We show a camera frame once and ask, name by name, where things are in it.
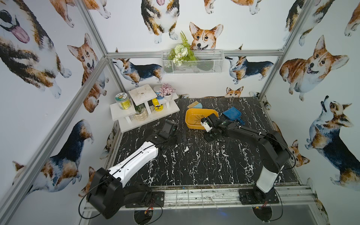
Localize aluminium front rail frame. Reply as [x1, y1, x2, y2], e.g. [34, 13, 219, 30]
[84, 185, 317, 212]

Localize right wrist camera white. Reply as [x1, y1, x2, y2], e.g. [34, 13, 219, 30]
[201, 121, 212, 133]

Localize white wire wall basket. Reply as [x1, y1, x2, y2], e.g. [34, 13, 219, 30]
[161, 50, 225, 75]

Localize yellow bottle with blue cap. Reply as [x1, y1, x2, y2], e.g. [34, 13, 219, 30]
[152, 93, 163, 112]

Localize artificial green white flower bouquet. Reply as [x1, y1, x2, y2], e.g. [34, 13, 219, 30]
[168, 31, 198, 66]

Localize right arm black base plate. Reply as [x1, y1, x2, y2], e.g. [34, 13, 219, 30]
[238, 188, 280, 205]

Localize blue plastic dustpan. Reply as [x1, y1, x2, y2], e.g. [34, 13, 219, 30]
[223, 107, 245, 125]

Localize pink flowers in white pot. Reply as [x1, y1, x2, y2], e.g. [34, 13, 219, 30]
[159, 83, 175, 101]

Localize white tiered display shelf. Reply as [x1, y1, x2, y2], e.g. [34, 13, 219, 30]
[110, 84, 180, 133]

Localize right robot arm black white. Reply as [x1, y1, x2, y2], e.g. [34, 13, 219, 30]
[201, 114, 291, 195]

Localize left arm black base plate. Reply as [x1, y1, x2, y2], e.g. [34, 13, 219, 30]
[125, 191, 165, 208]

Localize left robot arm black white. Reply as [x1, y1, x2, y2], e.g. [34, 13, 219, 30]
[84, 120, 179, 219]

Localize small green plant woven pot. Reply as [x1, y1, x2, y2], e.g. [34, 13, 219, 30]
[134, 103, 148, 122]

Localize yellow plastic storage box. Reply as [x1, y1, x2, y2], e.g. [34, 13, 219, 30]
[185, 108, 219, 130]

